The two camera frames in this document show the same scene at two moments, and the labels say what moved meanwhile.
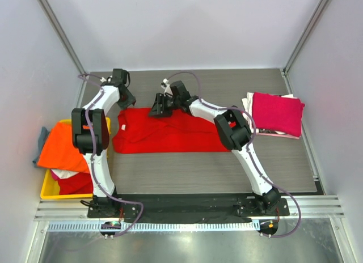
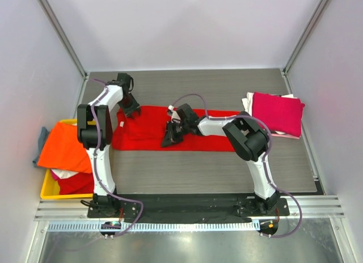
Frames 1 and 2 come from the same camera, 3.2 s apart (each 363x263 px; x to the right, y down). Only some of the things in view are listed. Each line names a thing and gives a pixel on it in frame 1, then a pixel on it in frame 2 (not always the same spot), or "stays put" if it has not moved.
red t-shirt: (136, 132) stays put
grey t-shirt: (43, 134) stays put
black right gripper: (162, 105) -> (176, 130)
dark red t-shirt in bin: (77, 183) stays put
